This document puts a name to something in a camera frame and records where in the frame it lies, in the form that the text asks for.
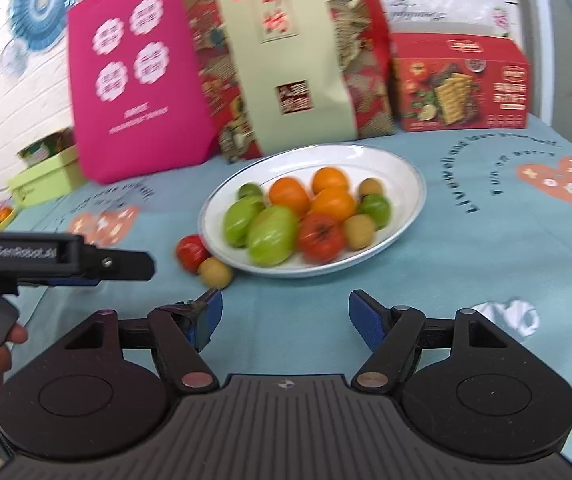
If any large green jujube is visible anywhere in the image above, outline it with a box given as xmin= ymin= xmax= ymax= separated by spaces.
xmin=223 ymin=196 xmax=267 ymax=248
xmin=247 ymin=205 xmax=300 ymax=267

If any orange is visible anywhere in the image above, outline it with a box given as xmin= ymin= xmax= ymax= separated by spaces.
xmin=312 ymin=166 xmax=351 ymax=195
xmin=268 ymin=176 xmax=311 ymax=215
xmin=311 ymin=187 xmax=357 ymax=222

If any red tomato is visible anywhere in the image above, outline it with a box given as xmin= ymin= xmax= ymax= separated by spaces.
xmin=297 ymin=212 xmax=347 ymax=263
xmin=176 ymin=235 xmax=211 ymax=273

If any pink tote bag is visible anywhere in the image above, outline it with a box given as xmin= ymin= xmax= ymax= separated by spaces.
xmin=67 ymin=0 xmax=219 ymax=185

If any light green box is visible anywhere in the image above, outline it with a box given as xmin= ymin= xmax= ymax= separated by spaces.
xmin=8 ymin=145 xmax=86 ymax=208

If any clear glass wall ornament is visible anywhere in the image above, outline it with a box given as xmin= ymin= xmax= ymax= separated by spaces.
xmin=0 ymin=37 xmax=29 ymax=77

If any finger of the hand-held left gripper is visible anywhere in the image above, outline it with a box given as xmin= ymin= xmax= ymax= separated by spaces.
xmin=83 ymin=247 xmax=157 ymax=282
xmin=16 ymin=275 xmax=101 ymax=288

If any blue paper fan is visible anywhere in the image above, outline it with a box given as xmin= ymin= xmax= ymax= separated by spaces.
xmin=8 ymin=0 xmax=99 ymax=51

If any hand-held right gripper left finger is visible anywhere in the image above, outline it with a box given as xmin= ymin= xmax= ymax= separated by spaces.
xmin=66 ymin=287 xmax=224 ymax=394

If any red cracker box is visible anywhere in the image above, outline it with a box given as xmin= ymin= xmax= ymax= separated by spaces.
xmin=390 ymin=32 xmax=533 ymax=133

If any red patterned gift bag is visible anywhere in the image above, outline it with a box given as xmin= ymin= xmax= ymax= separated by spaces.
xmin=173 ymin=0 xmax=397 ymax=163

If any white plate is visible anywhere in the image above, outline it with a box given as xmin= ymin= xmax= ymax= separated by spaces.
xmin=198 ymin=143 xmax=427 ymax=279

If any blue printed tablecloth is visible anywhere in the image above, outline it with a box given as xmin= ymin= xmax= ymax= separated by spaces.
xmin=0 ymin=115 xmax=572 ymax=476

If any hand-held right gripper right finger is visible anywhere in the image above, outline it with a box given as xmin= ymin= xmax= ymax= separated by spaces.
xmin=348 ymin=289 xmax=509 ymax=392

